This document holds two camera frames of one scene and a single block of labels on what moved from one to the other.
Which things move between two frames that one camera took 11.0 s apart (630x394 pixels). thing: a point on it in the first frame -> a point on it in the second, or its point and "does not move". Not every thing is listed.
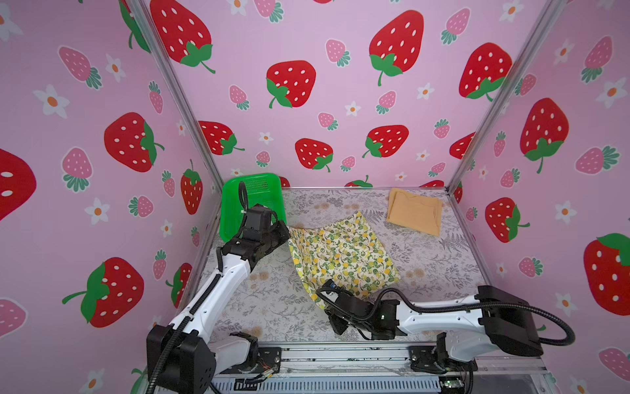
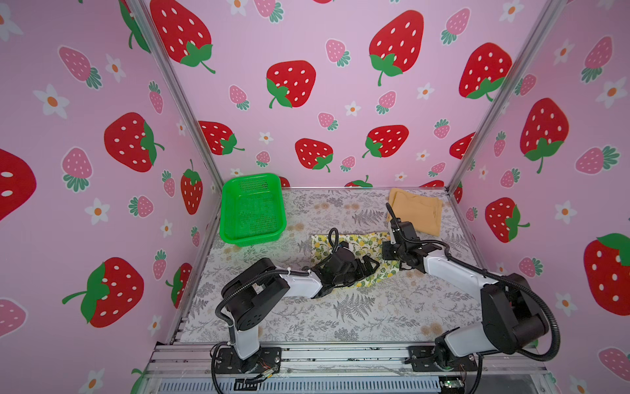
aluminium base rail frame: [390, 368] does not move
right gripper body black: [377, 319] -> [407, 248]
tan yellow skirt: [421, 213] does not move
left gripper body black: [275, 236] -> [353, 274]
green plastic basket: [266, 190] does not move
